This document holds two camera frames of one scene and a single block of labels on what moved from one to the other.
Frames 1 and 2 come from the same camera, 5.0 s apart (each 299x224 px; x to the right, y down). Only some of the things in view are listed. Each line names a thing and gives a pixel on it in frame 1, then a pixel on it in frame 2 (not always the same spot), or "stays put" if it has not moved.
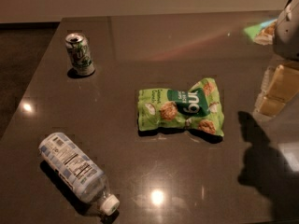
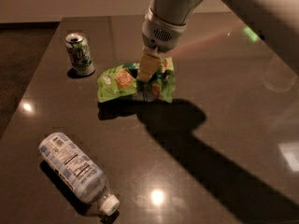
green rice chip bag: x=199 y=107 to x=123 y=79
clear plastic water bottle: x=78 y=171 stays put
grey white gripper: x=287 y=33 to x=161 y=36
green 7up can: x=79 y=54 stays put
